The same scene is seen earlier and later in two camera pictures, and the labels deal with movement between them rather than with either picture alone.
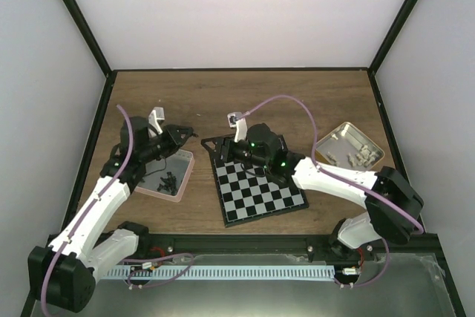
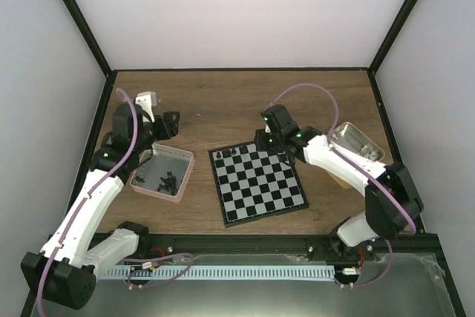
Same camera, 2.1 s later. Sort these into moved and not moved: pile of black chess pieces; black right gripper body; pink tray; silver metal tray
Moved: black right gripper body
Not moved: pink tray; silver metal tray; pile of black chess pieces
